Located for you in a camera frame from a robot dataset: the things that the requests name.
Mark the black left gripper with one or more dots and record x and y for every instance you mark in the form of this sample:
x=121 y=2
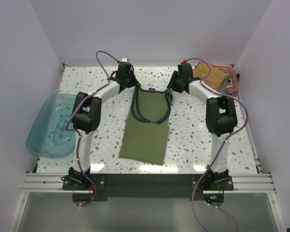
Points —
x=135 y=82

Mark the aluminium frame rail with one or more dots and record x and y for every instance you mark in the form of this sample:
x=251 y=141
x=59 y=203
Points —
x=243 y=183

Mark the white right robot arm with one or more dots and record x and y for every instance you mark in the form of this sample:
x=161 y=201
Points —
x=220 y=119

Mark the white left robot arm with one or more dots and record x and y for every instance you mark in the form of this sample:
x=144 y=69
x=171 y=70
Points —
x=86 y=117

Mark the striped folded tank top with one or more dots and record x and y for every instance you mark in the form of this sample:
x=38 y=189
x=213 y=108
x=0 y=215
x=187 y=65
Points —
x=225 y=85

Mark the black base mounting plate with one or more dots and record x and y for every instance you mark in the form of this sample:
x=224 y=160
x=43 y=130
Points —
x=131 y=186

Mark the olive green tank top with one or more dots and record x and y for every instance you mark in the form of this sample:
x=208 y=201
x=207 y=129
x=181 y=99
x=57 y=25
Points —
x=146 y=130

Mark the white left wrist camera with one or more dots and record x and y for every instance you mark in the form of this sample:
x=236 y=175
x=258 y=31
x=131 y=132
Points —
x=124 y=60

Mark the red patterned folded tank top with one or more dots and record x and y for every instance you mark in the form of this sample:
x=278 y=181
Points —
x=229 y=70

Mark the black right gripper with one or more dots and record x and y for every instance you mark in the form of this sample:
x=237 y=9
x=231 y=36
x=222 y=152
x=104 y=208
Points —
x=171 y=84

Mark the tan ribbed tank top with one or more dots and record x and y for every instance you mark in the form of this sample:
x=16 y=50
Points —
x=213 y=76

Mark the translucent blue plastic bin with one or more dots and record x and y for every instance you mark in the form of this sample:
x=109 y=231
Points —
x=48 y=136

